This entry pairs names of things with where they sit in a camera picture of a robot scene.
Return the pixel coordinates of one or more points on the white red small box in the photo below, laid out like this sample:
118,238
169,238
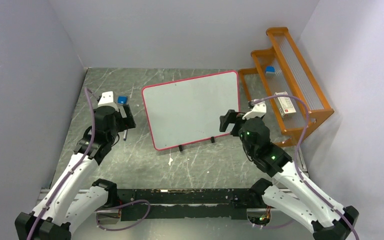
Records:
284,104

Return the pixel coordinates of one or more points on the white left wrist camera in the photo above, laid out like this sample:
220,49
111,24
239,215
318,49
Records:
107,99

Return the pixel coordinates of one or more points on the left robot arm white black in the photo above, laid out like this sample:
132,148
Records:
64,209

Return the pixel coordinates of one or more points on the blue eraser on table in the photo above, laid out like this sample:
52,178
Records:
121,100

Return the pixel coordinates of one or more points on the pink framed whiteboard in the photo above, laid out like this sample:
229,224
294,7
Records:
188,111

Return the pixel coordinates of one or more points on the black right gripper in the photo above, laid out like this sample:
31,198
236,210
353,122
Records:
231,116

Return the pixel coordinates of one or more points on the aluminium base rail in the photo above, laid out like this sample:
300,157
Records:
84,195

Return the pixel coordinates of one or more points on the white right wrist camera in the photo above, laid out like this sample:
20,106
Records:
257,111

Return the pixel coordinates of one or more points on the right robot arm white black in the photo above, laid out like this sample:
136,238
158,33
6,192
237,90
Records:
324,218

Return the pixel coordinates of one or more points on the orange wooden tiered rack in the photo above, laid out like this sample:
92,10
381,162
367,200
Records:
293,76

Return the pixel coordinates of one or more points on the blue eraser on rack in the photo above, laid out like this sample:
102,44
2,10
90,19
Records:
270,71

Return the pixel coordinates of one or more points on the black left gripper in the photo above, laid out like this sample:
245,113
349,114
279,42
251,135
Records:
125,122

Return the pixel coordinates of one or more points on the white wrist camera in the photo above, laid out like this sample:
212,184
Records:
107,99
257,111

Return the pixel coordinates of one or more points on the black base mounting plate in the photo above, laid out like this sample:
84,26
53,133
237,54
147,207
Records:
232,203

